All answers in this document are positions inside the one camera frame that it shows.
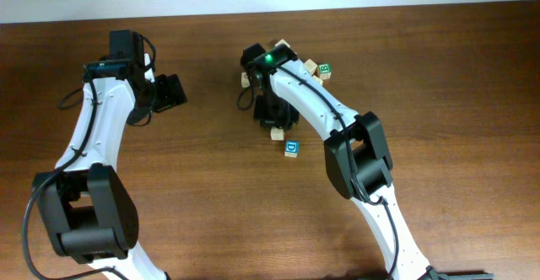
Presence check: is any yellow number 1 block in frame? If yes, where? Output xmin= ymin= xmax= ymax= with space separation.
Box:
xmin=270 ymin=127 xmax=285 ymax=141

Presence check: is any blue letter D block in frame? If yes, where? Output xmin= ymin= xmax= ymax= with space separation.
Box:
xmin=284 ymin=140 xmax=300 ymax=158

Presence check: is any wooden block behind arm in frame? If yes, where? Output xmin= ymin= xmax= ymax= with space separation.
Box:
xmin=274 ymin=39 xmax=290 ymax=49

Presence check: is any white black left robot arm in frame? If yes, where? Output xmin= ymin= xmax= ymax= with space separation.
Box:
xmin=26 ymin=52 xmax=186 ymax=279

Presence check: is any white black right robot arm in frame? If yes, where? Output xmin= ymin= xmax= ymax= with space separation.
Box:
xmin=240 ymin=44 xmax=435 ymax=280

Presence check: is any blue number 2 block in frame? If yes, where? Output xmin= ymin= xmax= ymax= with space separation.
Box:
xmin=240 ymin=72 xmax=251 ymax=89

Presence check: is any plain wooden letter block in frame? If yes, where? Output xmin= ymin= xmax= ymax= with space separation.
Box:
xmin=311 ymin=75 xmax=324 ymax=86

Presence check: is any wooden block near green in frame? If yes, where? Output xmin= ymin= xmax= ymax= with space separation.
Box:
xmin=304 ymin=59 xmax=318 ymax=75

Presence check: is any green letter B block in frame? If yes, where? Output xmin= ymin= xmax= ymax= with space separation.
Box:
xmin=316 ymin=63 xmax=332 ymax=80

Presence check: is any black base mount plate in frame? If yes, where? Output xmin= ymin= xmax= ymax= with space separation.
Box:
xmin=422 ymin=271 xmax=494 ymax=280

